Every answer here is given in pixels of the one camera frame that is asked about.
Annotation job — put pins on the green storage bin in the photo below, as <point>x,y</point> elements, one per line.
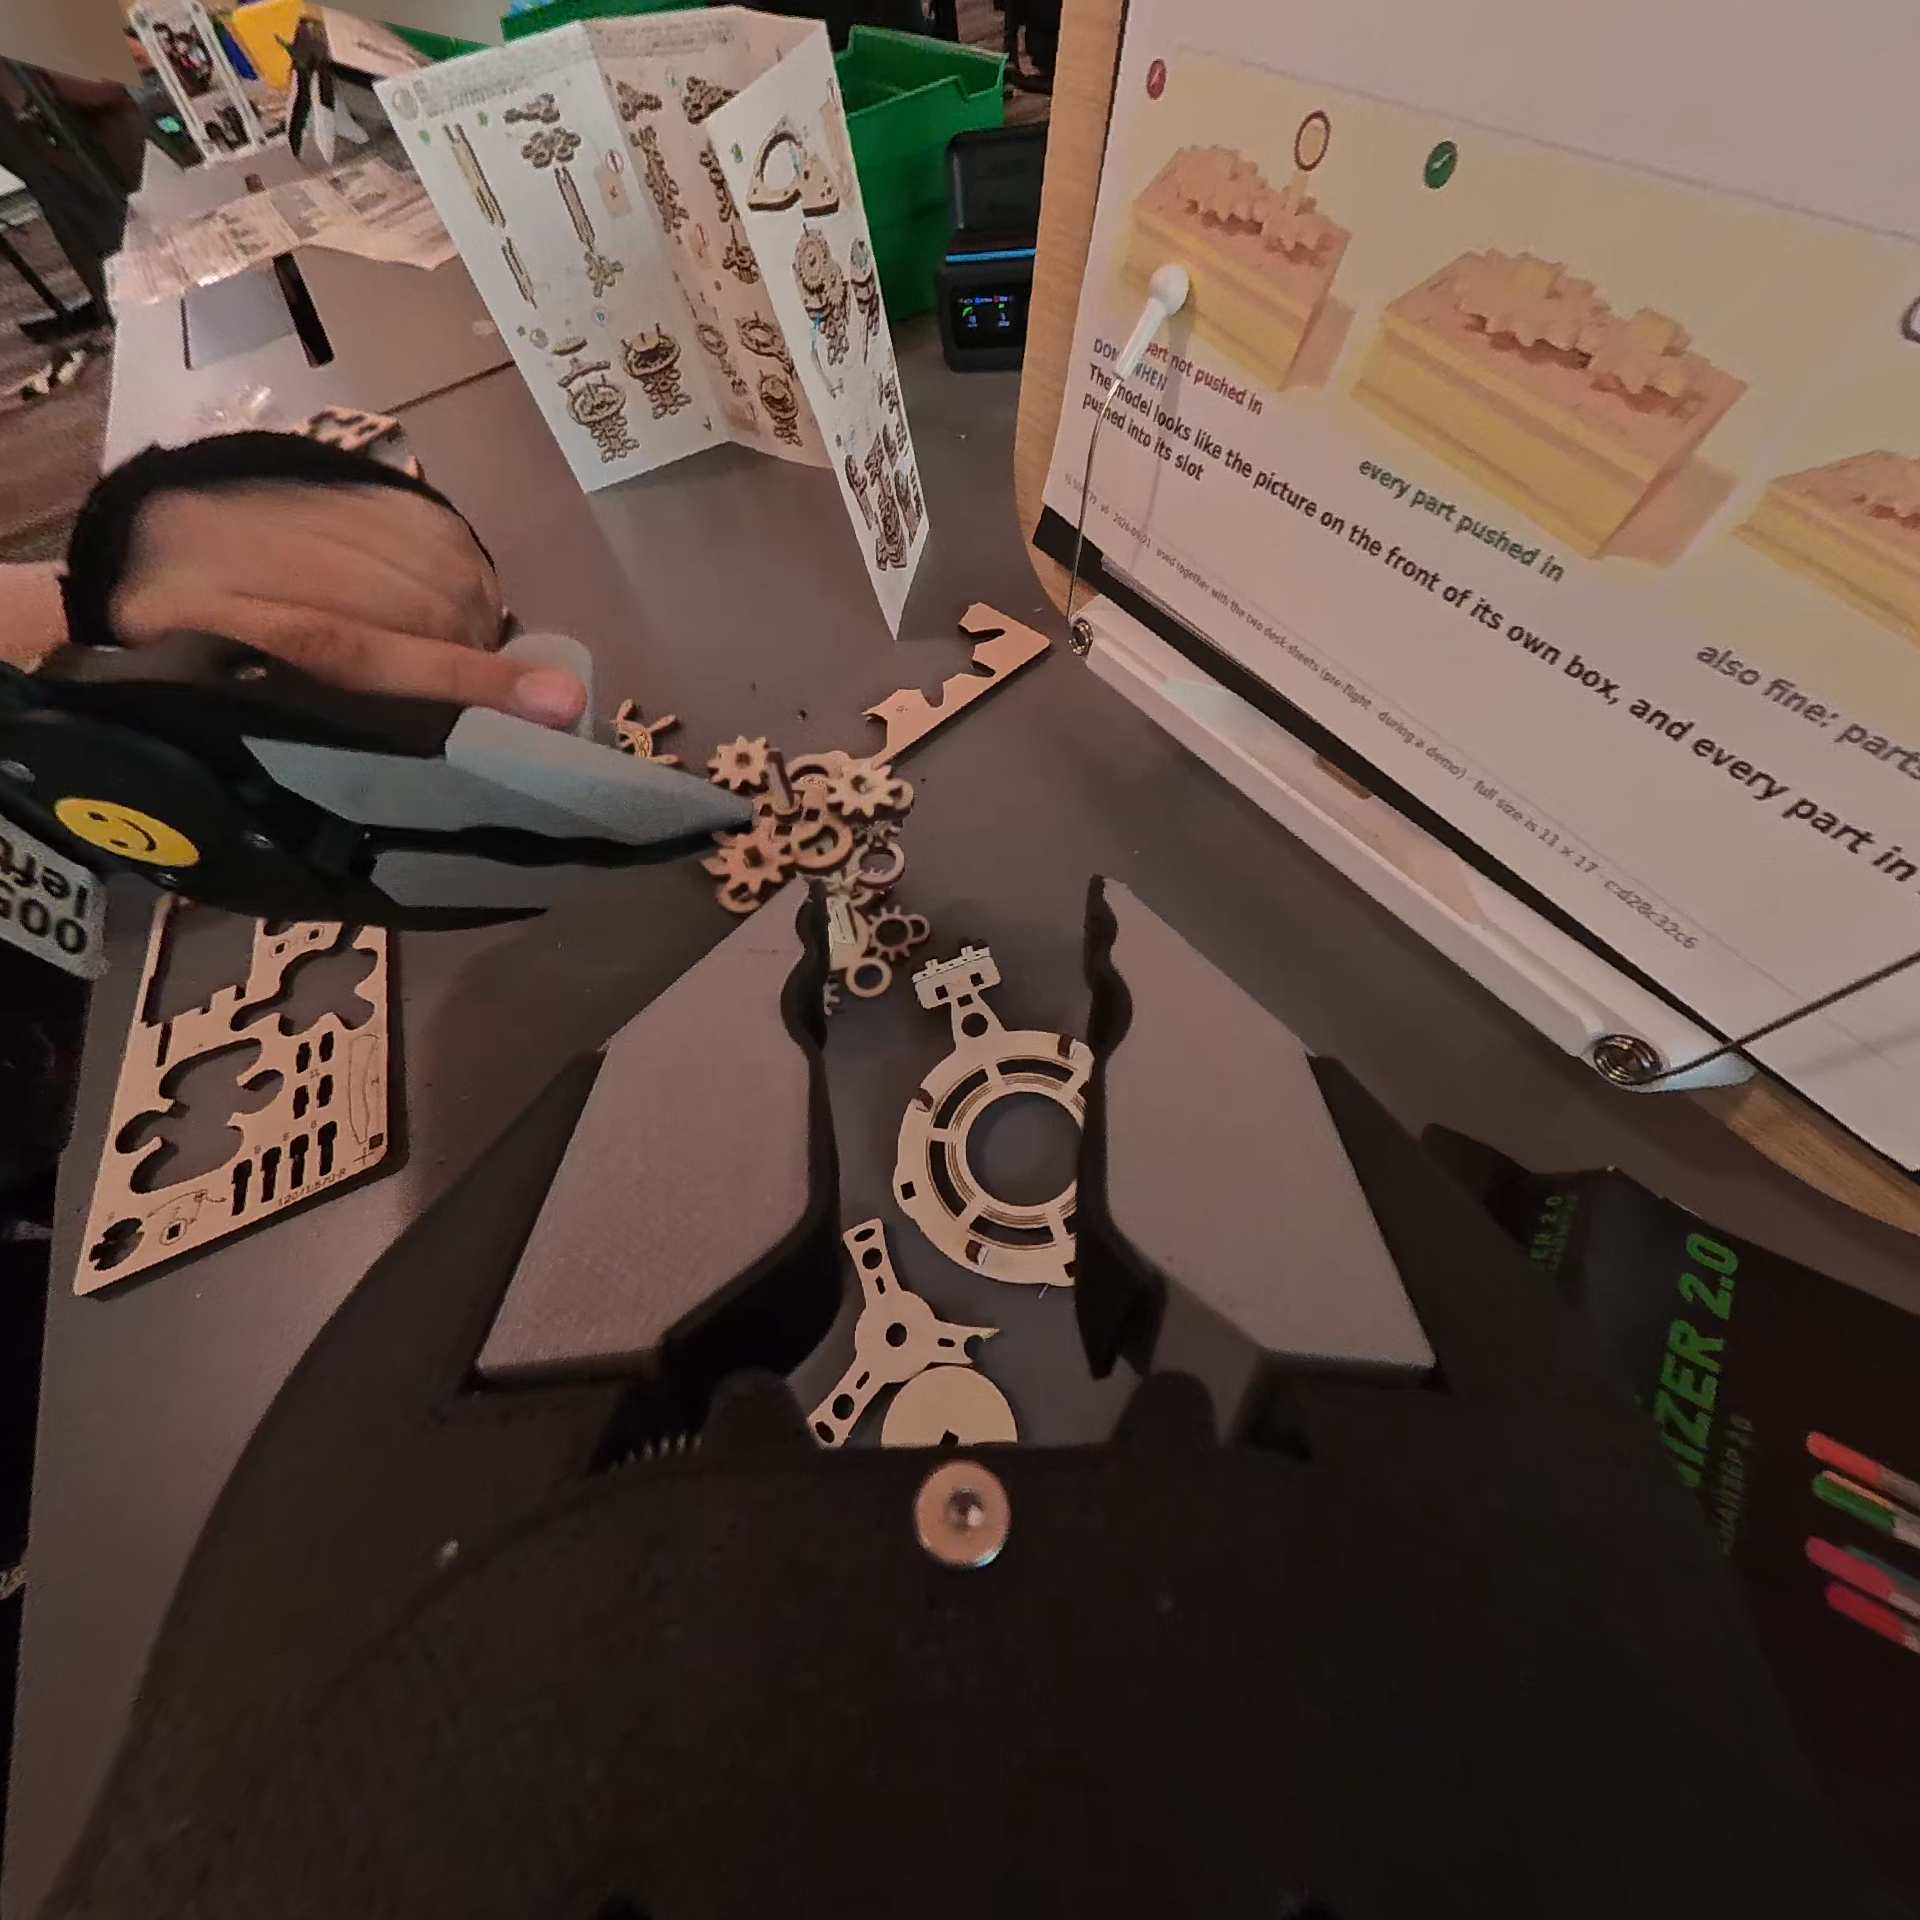
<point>916,119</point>

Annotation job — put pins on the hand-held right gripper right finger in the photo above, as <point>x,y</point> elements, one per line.
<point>1260,1200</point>

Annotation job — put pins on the person's left forearm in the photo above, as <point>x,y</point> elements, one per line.
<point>29,609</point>

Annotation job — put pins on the folded instruction booklet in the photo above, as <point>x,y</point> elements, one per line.
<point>494,299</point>

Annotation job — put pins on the printed instruction sheet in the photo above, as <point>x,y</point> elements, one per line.
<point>1500,599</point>

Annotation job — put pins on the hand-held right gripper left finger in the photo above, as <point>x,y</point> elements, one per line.
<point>661,1200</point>

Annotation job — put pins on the instruction sheet on stand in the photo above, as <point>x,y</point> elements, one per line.
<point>1077,148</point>

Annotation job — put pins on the white sheet holder bar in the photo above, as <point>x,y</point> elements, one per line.
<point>1350,839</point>

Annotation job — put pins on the black product box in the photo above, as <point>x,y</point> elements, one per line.
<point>1725,1349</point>

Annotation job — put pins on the person's left hand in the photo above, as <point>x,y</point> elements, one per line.
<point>300,569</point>

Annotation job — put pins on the black device with display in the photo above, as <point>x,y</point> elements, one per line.
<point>983,194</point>

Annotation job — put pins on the person's dark clothing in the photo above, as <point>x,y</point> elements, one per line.
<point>24,1125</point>

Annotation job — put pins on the wooden gear shaft assembly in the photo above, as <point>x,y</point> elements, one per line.
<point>810,839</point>

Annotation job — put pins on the punched wooden part sheet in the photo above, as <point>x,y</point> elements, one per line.
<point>359,1140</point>

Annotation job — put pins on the wooden sheet offcut strip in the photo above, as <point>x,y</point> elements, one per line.
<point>974,660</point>

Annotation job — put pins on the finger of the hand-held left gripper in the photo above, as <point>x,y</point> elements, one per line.
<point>571,779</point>
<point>510,873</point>

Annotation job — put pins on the wooden sheet remnant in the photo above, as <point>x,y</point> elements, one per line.
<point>354,427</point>

